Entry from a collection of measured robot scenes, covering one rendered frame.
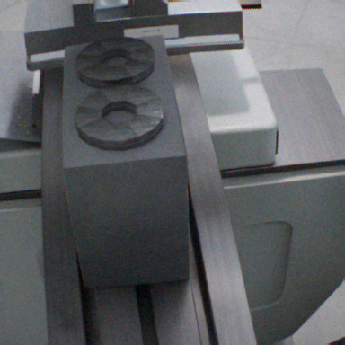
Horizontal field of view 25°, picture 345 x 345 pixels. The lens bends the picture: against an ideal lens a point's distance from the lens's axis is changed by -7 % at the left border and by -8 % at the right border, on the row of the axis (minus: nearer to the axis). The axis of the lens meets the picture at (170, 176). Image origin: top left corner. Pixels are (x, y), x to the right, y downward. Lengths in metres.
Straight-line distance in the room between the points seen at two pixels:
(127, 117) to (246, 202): 0.58
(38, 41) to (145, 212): 0.48
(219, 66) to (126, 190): 0.64
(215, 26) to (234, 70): 0.18
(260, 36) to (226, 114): 1.74
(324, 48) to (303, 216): 1.63
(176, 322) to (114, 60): 0.30
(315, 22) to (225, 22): 1.93
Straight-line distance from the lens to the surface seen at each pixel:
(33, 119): 1.26
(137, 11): 1.20
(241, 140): 1.28
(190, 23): 1.23
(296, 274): 1.54
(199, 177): 1.02
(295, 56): 2.92
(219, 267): 0.92
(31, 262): 1.43
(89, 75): 0.86
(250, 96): 1.33
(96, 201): 0.80
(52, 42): 1.23
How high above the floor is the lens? 1.64
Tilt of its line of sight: 43 degrees down
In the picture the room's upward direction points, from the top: 3 degrees counter-clockwise
